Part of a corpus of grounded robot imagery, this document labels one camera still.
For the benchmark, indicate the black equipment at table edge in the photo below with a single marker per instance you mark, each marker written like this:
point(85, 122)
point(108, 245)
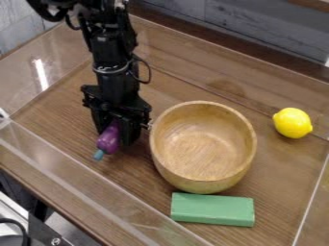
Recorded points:
point(19, 239)

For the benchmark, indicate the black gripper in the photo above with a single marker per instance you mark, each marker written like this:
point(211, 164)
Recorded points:
point(114, 99)

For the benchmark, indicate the yellow lemon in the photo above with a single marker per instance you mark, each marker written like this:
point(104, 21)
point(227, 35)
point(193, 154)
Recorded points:
point(294, 123)

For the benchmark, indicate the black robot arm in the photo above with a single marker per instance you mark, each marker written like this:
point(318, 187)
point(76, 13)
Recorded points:
point(112, 40)

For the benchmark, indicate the brown wooden bowl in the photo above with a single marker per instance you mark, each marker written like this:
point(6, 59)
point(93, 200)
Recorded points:
point(204, 145)

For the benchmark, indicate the purple toy eggplant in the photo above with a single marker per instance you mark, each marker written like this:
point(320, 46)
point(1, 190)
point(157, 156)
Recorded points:
point(108, 142)

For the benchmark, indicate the green rectangular block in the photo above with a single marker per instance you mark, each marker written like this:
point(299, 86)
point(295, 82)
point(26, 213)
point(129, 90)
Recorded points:
point(213, 209)

